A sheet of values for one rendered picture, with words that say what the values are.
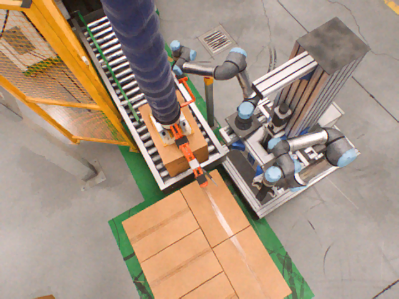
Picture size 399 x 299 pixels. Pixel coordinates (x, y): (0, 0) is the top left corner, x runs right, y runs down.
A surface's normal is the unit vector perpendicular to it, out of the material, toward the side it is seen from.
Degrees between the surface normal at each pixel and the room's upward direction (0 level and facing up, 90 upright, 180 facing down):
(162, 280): 0
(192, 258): 0
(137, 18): 76
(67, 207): 0
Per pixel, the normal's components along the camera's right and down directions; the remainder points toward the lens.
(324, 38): -0.06, -0.35
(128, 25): -0.06, 0.80
